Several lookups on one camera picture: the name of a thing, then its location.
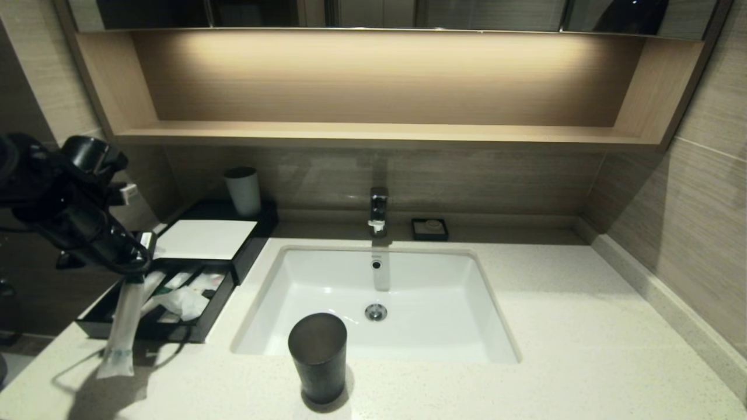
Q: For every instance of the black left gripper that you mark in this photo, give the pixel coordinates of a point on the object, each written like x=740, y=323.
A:
x=93, y=236

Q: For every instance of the black box drawer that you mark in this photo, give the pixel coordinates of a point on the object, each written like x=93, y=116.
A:
x=216, y=309

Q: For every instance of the dark metal tumbler cup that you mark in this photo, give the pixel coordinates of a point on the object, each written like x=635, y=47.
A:
x=318, y=361

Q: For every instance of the white crumpled pouch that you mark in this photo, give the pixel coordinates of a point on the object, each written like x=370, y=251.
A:
x=185, y=303

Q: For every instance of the grey white cup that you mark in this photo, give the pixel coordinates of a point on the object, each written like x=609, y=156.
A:
x=244, y=192

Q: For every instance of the chrome sink drain plug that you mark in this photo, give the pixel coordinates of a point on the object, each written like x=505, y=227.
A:
x=376, y=312

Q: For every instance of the chrome faucet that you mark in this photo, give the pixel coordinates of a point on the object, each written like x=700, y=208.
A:
x=378, y=210

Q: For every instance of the black soap dish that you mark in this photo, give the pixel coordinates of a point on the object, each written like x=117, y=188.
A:
x=417, y=233

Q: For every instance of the beige soap bar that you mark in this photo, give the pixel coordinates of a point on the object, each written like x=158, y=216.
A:
x=432, y=224

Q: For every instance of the white ceramic sink basin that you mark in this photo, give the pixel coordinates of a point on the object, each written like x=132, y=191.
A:
x=437, y=303

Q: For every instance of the mirror cabinet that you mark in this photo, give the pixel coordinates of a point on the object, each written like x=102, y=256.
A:
x=467, y=14

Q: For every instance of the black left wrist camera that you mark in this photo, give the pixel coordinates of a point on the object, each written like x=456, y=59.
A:
x=93, y=160

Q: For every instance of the wooden wall shelf niche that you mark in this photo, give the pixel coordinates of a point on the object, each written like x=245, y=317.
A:
x=373, y=81

